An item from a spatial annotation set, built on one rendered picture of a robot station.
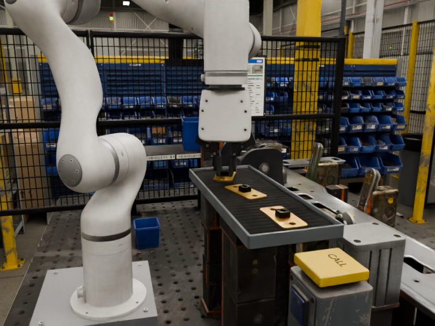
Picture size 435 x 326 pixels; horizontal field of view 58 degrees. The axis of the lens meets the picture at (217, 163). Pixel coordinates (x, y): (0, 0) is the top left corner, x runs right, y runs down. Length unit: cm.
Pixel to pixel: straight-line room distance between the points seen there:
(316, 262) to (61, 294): 82
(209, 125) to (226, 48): 15
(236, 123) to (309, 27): 146
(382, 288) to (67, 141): 68
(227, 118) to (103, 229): 41
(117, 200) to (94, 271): 18
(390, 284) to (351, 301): 26
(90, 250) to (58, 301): 19
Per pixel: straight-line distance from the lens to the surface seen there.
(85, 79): 94
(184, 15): 84
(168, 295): 127
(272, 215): 57
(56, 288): 118
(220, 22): 73
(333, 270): 45
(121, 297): 104
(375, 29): 598
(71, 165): 88
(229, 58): 73
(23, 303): 137
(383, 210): 120
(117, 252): 98
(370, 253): 67
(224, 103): 74
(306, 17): 215
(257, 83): 199
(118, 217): 96
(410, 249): 94
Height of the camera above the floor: 136
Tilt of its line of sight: 13 degrees down
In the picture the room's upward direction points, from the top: straight up
